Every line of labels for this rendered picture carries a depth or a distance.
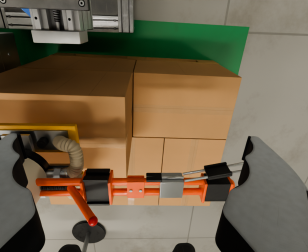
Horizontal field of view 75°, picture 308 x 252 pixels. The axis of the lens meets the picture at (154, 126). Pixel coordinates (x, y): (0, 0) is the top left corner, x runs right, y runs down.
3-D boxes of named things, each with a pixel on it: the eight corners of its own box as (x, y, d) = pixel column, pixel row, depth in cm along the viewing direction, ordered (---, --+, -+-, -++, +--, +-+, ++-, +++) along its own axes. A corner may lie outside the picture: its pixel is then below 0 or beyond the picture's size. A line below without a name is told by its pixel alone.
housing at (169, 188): (158, 188, 65) (159, 199, 61) (159, 171, 61) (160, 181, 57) (179, 188, 65) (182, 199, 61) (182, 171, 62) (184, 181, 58)
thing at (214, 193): (197, 191, 65) (201, 203, 61) (200, 172, 62) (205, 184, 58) (223, 190, 66) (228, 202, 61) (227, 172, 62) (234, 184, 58)
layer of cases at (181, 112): (69, 169, 185) (50, 204, 149) (49, 55, 140) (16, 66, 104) (197, 172, 192) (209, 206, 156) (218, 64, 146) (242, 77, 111)
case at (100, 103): (32, 134, 122) (-14, 181, 87) (15, 67, 104) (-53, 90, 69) (132, 137, 126) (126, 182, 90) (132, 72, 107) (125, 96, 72)
